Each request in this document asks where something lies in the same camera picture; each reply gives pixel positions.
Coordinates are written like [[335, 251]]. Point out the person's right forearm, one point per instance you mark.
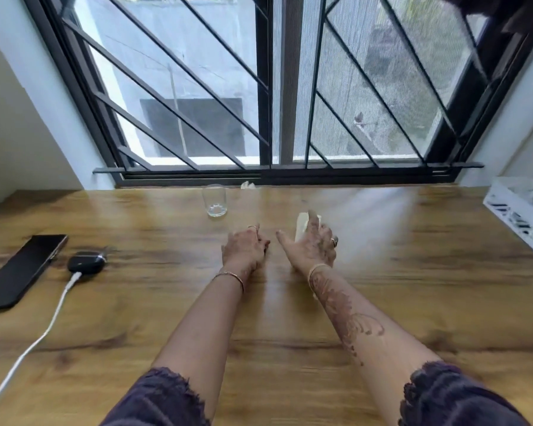
[[359, 326]]

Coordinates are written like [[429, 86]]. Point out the black smartphone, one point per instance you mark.
[[20, 272]]

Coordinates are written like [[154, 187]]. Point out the person's left hand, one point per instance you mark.
[[244, 248]]

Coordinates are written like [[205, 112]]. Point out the dark purple sleeve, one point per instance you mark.
[[453, 397], [155, 401]]

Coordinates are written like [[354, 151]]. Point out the dark purple left sleeve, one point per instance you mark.
[[155, 401]]

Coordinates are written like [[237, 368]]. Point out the person's right thumb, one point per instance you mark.
[[286, 240]]

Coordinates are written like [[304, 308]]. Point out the dark purple right sleeve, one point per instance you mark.
[[453, 397]]

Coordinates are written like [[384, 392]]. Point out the gold bangle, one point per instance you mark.
[[316, 271], [231, 275]]

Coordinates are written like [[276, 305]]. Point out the person's right hand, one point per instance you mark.
[[313, 248]]

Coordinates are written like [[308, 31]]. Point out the black window frame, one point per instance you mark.
[[275, 84]]

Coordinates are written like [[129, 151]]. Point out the white cloth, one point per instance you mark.
[[303, 224]]

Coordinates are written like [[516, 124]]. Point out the person's left forearm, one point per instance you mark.
[[204, 326]]

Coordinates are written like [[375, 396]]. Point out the black metal window grille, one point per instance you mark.
[[213, 97]]

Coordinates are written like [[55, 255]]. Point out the white plastic organizer tray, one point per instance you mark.
[[522, 215]]

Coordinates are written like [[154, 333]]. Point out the black earbuds case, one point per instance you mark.
[[87, 263]]

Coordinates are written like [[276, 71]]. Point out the crumpled white paper scrap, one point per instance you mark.
[[248, 185]]

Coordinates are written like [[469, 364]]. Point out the person's left fingers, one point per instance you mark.
[[260, 239]]

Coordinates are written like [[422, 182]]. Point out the clear drinking glass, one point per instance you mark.
[[214, 200]]

